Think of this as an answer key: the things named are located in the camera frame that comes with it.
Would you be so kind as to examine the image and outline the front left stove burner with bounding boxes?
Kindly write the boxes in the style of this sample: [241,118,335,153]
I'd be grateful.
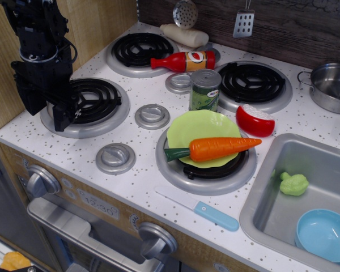
[40,78,130,139]

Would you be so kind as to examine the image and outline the right oven dial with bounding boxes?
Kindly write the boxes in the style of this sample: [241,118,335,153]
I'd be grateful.
[138,222,178,260]

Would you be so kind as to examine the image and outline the light green plate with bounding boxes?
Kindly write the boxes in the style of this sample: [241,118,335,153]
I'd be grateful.
[166,109,243,169]

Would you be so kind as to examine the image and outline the silver knob centre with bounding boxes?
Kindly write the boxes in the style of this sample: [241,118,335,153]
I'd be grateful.
[134,104,170,130]

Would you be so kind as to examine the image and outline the left oven dial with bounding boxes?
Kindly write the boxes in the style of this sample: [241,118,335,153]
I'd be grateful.
[27,164,61,198]

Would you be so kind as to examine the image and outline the back right stove burner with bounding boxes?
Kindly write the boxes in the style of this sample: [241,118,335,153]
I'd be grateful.
[215,61,293,114]

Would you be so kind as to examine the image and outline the orange toy carrot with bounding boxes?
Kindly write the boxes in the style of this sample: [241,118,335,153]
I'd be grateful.
[164,137,262,162]

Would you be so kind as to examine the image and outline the stove burner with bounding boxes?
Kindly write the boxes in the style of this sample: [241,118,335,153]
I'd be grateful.
[215,61,293,114]
[105,32,179,78]
[40,78,130,139]
[155,132,257,196]

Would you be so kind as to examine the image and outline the silver oven door handle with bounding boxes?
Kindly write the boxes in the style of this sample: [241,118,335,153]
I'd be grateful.
[27,198,165,271]

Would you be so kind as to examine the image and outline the light blue bowl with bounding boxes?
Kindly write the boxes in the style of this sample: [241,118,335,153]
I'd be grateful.
[295,209,340,265]

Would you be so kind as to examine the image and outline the silver knob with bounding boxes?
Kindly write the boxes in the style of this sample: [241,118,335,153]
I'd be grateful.
[165,73,191,95]
[95,143,136,175]
[134,104,170,130]

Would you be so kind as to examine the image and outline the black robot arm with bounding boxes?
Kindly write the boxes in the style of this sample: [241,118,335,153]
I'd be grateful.
[0,1,79,131]

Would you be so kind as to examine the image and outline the oven dial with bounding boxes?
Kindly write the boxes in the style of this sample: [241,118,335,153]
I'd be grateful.
[138,222,178,260]
[27,164,61,198]

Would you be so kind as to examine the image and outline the silver slotted spatula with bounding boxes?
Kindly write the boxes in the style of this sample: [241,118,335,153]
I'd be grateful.
[233,1,255,39]

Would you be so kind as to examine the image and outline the silver knob back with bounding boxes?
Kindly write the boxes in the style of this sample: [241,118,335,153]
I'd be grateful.
[165,73,191,95]

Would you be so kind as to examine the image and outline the green toy broccoli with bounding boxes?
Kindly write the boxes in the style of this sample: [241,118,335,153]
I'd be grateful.
[280,172,309,196]

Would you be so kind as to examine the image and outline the silver sink basin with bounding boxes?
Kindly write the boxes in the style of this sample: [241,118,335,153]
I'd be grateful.
[240,134,340,271]

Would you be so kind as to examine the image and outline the silver knob front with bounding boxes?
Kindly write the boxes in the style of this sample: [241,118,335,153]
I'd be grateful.
[95,143,136,175]

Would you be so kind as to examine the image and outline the yellow toy object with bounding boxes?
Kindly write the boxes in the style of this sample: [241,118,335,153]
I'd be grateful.
[0,252,31,271]

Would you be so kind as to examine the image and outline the red ketchup bottle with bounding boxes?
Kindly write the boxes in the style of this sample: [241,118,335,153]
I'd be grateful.
[150,50,215,73]

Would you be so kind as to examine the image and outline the blue handled toy knife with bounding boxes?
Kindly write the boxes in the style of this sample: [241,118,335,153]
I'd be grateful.
[155,186,239,232]

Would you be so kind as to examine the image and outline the green toy can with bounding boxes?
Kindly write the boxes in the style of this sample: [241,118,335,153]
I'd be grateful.
[189,69,222,112]

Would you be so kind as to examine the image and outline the stainless steel pot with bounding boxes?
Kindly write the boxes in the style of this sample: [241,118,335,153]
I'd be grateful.
[297,63,340,114]

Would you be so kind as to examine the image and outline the back left stove burner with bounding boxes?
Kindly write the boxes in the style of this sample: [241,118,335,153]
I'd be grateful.
[105,32,179,78]

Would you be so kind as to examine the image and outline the front right stove burner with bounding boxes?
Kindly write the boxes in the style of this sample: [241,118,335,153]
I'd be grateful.
[155,132,257,196]

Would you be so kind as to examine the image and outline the red cheese wedge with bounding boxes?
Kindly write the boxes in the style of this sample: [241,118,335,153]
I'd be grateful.
[236,104,275,137]

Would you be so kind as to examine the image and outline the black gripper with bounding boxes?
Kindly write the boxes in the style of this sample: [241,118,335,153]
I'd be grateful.
[11,45,79,132]

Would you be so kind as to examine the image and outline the oven clock display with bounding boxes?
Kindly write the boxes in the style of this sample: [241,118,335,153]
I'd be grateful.
[77,189,120,220]

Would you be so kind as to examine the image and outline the silver slotted spoon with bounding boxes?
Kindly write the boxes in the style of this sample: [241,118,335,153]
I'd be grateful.
[172,0,198,29]

